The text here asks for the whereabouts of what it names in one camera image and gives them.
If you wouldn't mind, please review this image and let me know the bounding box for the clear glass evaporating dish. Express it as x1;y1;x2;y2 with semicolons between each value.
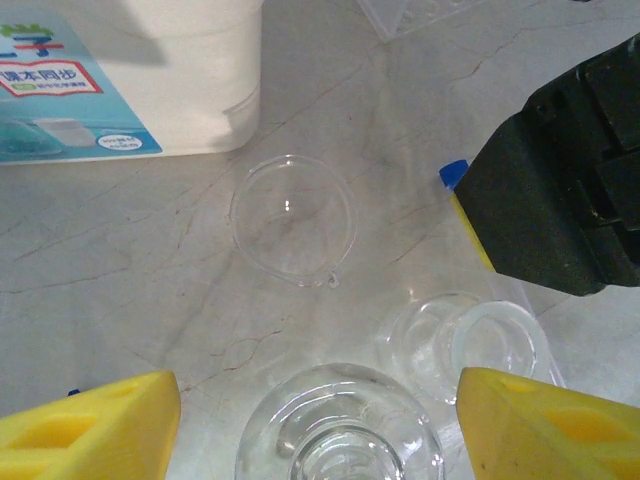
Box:
230;153;359;290

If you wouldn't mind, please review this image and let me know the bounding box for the round clear glass flask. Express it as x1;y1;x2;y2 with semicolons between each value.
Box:
234;362;446;480

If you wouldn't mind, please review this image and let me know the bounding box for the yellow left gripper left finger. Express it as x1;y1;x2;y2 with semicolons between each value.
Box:
0;369;182;480

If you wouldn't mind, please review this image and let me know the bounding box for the clear plastic storage box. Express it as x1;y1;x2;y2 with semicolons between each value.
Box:
0;0;264;166

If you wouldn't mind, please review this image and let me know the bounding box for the small clear glass jar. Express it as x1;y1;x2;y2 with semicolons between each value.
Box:
375;291;549;406

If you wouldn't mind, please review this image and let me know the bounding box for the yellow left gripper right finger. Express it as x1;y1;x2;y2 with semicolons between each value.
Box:
455;366;640;480

